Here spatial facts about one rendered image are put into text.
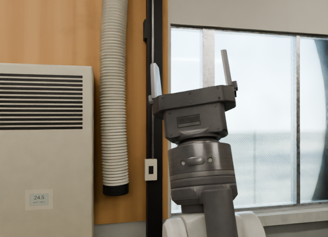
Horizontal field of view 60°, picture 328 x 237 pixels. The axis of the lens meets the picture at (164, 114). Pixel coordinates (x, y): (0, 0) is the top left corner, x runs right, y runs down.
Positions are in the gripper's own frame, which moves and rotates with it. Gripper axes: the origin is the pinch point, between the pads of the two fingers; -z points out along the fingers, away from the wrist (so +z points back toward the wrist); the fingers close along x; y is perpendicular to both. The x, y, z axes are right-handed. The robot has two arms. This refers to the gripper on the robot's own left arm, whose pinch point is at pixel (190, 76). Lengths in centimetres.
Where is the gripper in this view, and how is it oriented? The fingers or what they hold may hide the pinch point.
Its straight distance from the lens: 43.5
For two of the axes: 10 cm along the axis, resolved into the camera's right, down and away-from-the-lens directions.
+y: -2.6, -2.6, -9.3
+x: 9.6, -1.5, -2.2
